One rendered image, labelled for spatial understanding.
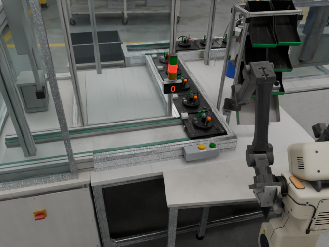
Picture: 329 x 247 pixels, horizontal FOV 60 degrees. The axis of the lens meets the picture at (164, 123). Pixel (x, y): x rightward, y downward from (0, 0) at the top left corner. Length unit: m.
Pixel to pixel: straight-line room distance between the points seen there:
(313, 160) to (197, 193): 0.66
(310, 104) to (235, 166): 1.43
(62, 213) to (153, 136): 0.73
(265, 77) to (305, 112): 1.94
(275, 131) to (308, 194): 0.98
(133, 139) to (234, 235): 1.21
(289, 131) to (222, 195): 0.81
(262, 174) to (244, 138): 0.78
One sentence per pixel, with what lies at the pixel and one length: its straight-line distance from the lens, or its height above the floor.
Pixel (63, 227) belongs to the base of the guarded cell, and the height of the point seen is 0.47.
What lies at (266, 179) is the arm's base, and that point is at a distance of 1.27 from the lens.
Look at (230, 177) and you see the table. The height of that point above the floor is 0.86.
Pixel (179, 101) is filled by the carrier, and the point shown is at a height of 0.97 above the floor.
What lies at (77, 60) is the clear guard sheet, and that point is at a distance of 1.70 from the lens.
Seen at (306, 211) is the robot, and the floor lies 1.15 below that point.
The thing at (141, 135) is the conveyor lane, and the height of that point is 0.92.
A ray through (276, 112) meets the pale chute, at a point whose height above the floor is 1.04.
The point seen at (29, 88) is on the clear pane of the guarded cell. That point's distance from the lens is 1.40.
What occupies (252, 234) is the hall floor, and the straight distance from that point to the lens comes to 2.60.
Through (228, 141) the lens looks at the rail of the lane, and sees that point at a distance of 1.84.
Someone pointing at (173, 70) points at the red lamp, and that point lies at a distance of 1.74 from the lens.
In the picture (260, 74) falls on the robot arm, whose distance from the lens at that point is 1.17.
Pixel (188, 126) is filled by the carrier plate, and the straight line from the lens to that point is 1.88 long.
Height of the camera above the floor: 2.10
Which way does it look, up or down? 37 degrees down
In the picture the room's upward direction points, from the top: 2 degrees clockwise
